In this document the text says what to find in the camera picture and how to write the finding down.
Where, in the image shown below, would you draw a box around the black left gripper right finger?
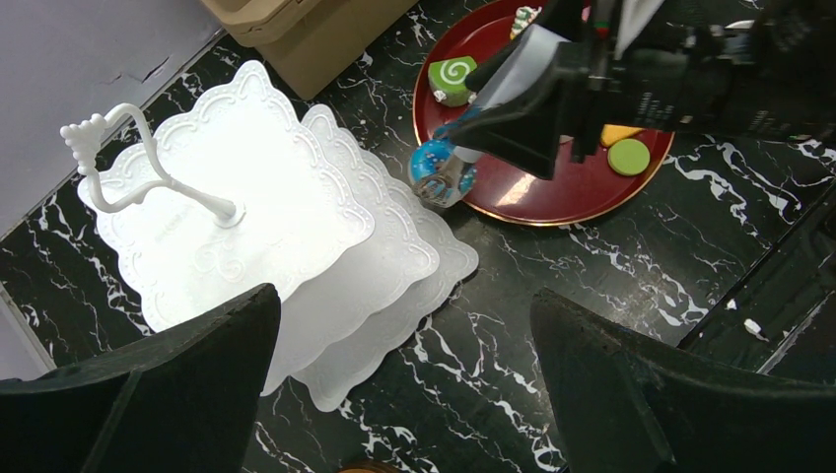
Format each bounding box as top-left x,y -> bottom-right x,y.
530,290 -> 835,472

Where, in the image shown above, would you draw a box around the brown wooden coaster stack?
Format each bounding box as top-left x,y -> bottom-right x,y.
338,459 -> 400,473

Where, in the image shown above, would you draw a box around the green round macaron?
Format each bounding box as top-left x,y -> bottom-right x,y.
607,138 -> 651,176

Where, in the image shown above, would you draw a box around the blue sprinkled donut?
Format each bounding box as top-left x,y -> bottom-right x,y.
409,138 -> 482,208

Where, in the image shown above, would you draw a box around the yellow cake slice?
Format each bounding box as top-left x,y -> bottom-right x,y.
509,6 -> 542,39

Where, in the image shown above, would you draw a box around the tan plastic toolbox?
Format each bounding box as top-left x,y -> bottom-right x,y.
202,0 -> 416,101

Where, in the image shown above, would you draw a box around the metal tongs with white handle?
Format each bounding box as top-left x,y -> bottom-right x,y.
412,25 -> 577,208

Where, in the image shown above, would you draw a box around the white three-tier dessert stand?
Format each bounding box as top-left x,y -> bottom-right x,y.
60,61 -> 479,412

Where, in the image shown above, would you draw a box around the black base frame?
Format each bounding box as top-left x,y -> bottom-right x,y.
678,187 -> 835,374

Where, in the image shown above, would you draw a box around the orange square cake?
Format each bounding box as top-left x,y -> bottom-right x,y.
600,124 -> 644,148

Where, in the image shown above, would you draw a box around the green swirl roll cake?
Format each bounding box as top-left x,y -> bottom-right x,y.
427,56 -> 477,107

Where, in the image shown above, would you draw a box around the red round tray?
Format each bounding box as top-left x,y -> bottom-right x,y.
412,1 -> 674,227

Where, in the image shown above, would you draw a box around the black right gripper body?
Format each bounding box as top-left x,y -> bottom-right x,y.
555,1 -> 729,163

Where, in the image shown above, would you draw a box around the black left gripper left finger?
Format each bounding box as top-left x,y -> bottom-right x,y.
1,284 -> 281,472

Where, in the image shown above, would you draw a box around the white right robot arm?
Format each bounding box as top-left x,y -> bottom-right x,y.
438,1 -> 835,179

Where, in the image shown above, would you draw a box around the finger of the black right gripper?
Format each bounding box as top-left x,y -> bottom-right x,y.
444,80 -> 569,180
465,6 -> 575,93

